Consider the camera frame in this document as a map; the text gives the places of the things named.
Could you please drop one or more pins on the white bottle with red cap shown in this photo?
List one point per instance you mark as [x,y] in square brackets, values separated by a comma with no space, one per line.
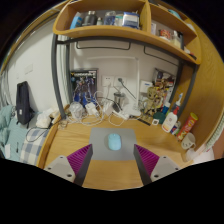
[169,122]

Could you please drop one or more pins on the blue spray bottle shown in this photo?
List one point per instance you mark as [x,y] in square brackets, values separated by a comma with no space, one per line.
[178,100]

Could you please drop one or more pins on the black backpack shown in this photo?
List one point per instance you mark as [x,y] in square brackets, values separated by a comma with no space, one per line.
[24,105]

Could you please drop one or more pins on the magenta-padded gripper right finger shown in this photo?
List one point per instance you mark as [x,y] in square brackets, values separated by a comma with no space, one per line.
[161,166]

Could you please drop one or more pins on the white power strip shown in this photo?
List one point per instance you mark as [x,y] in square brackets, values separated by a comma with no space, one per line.
[120,115]

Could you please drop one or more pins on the small white cube clock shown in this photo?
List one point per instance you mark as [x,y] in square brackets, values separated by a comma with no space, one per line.
[155,122]

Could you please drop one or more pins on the light blue computer mouse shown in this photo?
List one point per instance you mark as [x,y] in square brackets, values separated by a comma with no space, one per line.
[114,142]

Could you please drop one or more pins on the blue plaid bed sheet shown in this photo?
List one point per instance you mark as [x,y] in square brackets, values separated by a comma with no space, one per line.
[31,146]

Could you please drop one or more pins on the blue robot model box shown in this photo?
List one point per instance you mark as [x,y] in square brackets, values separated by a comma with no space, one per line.
[84,86]

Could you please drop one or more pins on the white charger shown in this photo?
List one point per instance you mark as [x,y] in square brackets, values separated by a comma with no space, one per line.
[91,109]

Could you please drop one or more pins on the wooden shelf unit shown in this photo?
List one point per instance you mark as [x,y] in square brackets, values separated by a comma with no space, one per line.
[116,31]

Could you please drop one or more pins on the grey mouse pad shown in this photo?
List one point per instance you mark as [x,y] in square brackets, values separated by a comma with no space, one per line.
[100,146]

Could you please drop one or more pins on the white mug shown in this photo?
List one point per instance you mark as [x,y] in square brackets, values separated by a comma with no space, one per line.
[188,140]

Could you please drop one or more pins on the dark metal cup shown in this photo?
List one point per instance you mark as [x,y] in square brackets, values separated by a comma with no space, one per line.
[119,99]

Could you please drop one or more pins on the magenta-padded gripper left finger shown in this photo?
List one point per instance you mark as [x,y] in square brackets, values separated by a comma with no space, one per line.
[65,166]

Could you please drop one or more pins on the clear domed plastic cup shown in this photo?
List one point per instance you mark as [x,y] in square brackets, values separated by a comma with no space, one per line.
[76,110]

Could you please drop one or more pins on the red yellow snack canister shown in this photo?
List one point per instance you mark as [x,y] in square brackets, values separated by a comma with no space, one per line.
[186,127]

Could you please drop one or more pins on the teal blanket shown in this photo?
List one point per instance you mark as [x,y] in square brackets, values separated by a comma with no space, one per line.
[6,123]

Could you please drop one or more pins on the clear plastic container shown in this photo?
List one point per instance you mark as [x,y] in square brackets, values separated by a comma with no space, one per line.
[192,155]

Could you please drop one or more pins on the brown figurine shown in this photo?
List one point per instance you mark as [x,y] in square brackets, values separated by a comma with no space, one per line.
[153,100]

